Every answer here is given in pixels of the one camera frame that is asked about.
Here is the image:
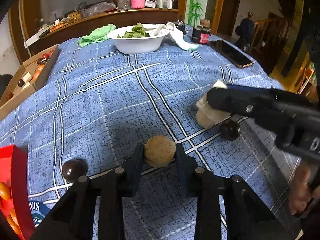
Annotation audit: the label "white bowl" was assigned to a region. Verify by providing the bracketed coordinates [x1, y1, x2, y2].
[107, 24, 165, 55]

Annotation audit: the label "smartphone in brown case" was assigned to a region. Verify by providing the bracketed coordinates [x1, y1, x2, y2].
[207, 39, 254, 69]

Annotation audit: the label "wooden counter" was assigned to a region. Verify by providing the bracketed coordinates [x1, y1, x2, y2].
[9, 0, 190, 55]

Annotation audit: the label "red box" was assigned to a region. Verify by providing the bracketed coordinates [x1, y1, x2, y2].
[0, 144, 35, 240]

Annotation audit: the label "green cloth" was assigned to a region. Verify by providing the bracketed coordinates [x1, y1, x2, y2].
[77, 24, 117, 47]

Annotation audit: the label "person's right hand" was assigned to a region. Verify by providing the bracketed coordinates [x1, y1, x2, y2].
[290, 160, 312, 215]

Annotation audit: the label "green leafy vegetables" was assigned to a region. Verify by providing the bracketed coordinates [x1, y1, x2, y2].
[117, 23, 150, 39]

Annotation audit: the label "brown wooden door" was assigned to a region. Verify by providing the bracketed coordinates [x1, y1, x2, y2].
[216, 0, 242, 39]

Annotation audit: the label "brown kiwi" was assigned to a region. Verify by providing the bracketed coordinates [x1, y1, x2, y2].
[144, 135, 176, 168]

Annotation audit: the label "orange tangerine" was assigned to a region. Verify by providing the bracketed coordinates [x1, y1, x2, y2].
[6, 209, 22, 235]
[0, 181, 12, 200]

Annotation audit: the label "white cloth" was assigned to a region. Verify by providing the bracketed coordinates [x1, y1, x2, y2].
[149, 22, 200, 51]

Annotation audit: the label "clear plastic bag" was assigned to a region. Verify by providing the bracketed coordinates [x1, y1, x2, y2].
[84, 2, 117, 17]

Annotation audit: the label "wooden stair railing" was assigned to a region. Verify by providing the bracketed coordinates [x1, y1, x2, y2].
[247, 12, 288, 63]

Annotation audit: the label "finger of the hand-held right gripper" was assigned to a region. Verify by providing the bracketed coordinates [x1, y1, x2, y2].
[206, 88, 295, 133]
[226, 84, 299, 98]

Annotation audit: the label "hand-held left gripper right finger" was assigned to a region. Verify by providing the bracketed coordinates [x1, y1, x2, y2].
[175, 143, 294, 240]

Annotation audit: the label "red and black jar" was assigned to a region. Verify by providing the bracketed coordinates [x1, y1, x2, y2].
[192, 25, 212, 44]

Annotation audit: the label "blue plaid tablecloth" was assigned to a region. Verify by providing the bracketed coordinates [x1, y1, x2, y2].
[0, 25, 308, 240]

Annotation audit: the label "cardboard box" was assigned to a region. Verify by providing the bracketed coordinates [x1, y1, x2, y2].
[0, 44, 60, 122]

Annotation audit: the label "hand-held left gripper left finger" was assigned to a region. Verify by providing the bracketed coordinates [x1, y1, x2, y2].
[30, 143, 145, 240]

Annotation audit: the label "green bamboo wall decal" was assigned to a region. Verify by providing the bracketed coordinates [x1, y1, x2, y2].
[187, 0, 208, 27]

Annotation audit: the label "flat white board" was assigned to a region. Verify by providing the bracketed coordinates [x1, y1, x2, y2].
[24, 30, 50, 49]

